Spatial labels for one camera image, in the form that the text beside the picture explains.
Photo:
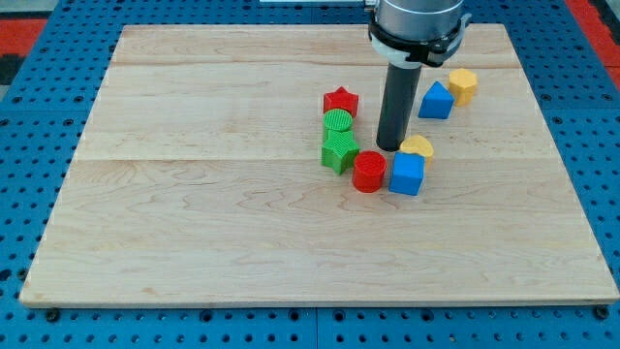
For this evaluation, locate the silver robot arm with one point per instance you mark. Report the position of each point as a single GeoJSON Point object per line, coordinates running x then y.
{"type": "Point", "coordinates": [412, 33]}

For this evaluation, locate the blue triangle block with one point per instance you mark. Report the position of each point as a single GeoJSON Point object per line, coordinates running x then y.
{"type": "Point", "coordinates": [437, 103]}

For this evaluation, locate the yellow hexagon block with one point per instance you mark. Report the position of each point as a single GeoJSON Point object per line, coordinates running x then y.
{"type": "Point", "coordinates": [463, 85]}

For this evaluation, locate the green star block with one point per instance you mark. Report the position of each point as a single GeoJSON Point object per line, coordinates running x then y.
{"type": "Point", "coordinates": [339, 151]}

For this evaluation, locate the red cylinder block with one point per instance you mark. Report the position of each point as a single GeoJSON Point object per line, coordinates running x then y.
{"type": "Point", "coordinates": [369, 171]}

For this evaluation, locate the green cylinder block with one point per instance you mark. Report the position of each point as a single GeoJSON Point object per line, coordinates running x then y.
{"type": "Point", "coordinates": [336, 120]}

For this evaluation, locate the red star block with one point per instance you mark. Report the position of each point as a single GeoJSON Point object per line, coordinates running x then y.
{"type": "Point", "coordinates": [341, 99]}

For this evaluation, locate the wooden board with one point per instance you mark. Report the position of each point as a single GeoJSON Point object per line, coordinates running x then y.
{"type": "Point", "coordinates": [197, 182]}

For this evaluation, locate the blue cube block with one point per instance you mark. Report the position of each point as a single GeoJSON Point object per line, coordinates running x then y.
{"type": "Point", "coordinates": [407, 173]}

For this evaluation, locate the yellow heart block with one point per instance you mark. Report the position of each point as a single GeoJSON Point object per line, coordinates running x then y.
{"type": "Point", "coordinates": [419, 145]}

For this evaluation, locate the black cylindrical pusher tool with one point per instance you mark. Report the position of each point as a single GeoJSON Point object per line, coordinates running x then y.
{"type": "Point", "coordinates": [398, 99]}

